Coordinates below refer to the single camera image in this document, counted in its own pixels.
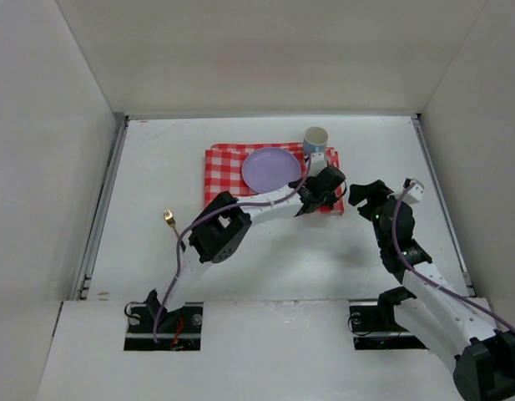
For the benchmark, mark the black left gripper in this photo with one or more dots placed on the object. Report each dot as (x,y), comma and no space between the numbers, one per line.
(317,196)

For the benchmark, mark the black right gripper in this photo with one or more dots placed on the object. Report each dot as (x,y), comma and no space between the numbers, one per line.
(372,200)

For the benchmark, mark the blue white ceramic mug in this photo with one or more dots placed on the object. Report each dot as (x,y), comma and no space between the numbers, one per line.
(315,140)

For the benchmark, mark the lilac plastic plate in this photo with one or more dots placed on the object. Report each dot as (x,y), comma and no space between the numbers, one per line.
(270,168)

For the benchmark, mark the red white checkered cloth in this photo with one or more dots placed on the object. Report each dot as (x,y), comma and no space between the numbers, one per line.
(223,167)

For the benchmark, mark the gold fork black handle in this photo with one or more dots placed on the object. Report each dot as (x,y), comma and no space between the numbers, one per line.
(170,221)

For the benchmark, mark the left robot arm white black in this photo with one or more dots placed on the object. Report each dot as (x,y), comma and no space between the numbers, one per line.
(215,235)

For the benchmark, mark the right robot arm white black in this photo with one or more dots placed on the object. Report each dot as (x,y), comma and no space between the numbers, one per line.
(476,346)

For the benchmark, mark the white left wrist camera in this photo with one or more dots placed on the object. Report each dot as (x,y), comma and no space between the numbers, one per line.
(319,162)

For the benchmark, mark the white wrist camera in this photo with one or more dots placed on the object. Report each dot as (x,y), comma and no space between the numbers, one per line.
(319,162)
(413,191)

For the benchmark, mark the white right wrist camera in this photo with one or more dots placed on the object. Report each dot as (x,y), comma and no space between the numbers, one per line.
(413,191)

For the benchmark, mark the right aluminium table rail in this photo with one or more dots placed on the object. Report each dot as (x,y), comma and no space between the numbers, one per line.
(416,121)

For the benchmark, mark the aluminium table rail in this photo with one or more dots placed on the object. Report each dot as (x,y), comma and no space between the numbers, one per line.
(86,262)
(416,121)

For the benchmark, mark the left aluminium table rail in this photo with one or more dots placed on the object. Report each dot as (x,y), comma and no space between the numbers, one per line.
(86,262)

